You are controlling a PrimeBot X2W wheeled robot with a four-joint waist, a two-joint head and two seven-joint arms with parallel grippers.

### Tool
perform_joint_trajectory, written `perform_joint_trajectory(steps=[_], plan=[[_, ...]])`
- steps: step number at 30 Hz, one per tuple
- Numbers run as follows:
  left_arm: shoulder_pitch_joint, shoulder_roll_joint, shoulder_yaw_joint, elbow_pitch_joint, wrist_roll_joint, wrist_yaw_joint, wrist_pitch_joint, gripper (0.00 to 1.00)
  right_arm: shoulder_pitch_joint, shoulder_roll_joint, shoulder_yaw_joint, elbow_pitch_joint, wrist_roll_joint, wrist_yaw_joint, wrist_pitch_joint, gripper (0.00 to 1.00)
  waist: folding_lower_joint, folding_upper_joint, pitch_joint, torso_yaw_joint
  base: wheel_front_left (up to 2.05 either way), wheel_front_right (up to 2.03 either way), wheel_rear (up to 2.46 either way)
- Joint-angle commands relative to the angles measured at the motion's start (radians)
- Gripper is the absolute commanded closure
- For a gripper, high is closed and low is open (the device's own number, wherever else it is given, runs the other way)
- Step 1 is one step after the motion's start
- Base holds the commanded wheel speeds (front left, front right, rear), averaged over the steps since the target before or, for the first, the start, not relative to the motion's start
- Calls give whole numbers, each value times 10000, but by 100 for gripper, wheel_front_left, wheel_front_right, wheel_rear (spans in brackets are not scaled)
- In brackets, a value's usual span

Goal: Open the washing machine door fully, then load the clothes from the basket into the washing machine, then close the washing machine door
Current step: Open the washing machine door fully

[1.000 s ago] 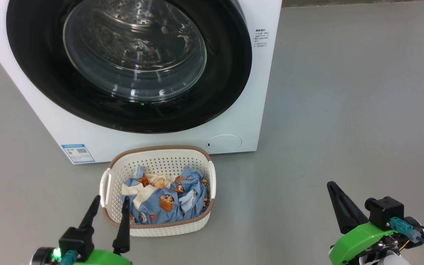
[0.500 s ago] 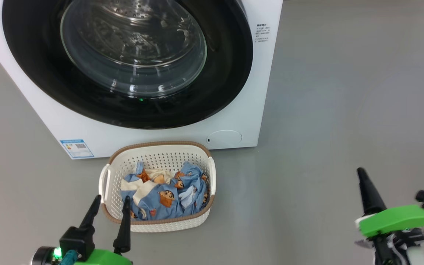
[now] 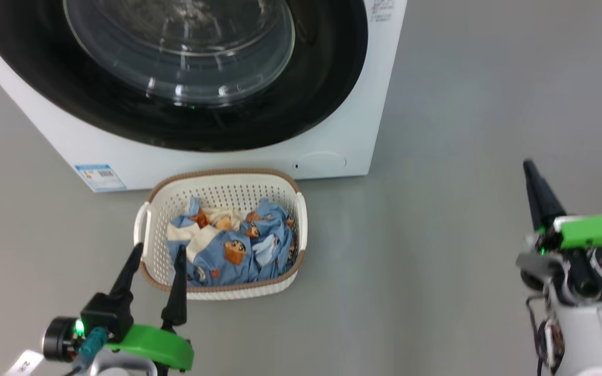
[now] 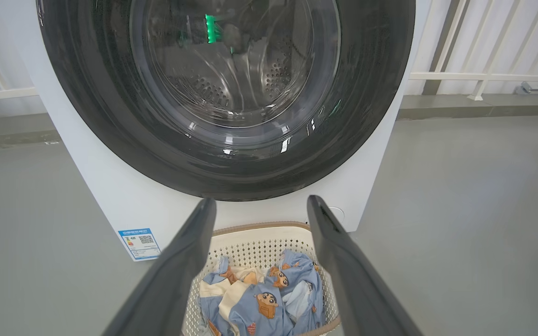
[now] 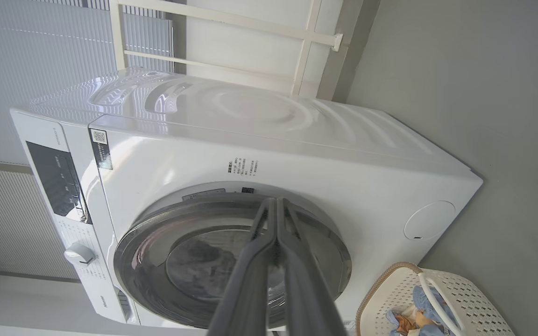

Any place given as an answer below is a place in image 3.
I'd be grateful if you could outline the grey text label sticker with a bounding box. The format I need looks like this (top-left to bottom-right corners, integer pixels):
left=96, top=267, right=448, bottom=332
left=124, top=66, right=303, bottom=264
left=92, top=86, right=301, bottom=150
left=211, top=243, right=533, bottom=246
left=369, top=0, right=397, bottom=23

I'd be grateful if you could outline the round white filter flap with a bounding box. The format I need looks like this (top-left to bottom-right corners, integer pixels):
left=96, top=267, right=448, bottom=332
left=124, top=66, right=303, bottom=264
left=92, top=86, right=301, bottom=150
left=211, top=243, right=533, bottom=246
left=294, top=152, right=348, bottom=176

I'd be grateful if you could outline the teal left cable connector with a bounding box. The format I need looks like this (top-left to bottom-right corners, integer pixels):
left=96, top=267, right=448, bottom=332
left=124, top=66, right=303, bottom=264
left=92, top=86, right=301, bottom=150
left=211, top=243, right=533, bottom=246
left=78, top=327, right=109, bottom=367

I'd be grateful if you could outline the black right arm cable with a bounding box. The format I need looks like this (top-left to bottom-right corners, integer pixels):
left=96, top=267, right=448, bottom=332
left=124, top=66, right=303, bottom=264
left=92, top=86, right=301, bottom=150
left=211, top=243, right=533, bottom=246
left=526, top=294, right=550, bottom=376

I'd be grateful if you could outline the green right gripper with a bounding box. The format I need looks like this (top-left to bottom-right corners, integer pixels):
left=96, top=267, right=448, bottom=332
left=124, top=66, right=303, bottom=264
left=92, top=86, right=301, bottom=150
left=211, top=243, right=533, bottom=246
left=523, top=159, right=602, bottom=251

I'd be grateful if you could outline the white front-load washing machine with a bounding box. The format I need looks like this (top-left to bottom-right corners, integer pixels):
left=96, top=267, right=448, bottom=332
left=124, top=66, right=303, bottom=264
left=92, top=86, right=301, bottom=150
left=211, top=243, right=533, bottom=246
left=0, top=0, right=408, bottom=193

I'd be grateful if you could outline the black glass washing machine door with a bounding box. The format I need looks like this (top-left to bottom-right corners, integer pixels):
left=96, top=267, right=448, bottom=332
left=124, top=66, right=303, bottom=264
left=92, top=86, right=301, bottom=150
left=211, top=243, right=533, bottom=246
left=0, top=0, right=368, bottom=152

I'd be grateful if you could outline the blue energy label sticker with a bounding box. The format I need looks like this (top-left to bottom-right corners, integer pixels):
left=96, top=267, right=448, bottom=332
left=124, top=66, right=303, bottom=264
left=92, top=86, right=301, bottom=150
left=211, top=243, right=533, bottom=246
left=75, top=164, right=126, bottom=193

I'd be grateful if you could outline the blue cartoon print garment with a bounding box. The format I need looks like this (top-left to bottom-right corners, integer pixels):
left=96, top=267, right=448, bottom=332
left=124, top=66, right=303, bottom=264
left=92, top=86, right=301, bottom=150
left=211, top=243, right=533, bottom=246
left=217, top=197, right=299, bottom=287

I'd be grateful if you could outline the cream basket with brown rim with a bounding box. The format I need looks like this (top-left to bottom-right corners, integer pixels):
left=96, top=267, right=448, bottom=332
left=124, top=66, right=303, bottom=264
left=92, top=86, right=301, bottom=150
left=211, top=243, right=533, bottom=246
left=134, top=168, right=308, bottom=301

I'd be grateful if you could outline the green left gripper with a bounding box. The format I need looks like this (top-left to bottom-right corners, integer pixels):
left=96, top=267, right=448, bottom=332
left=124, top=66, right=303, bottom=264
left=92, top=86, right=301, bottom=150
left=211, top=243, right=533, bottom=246
left=103, top=243, right=195, bottom=373

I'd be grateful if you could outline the white cable tag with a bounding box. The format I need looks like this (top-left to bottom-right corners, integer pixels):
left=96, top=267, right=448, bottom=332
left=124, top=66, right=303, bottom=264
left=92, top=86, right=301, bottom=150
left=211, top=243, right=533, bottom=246
left=6, top=349, right=45, bottom=376

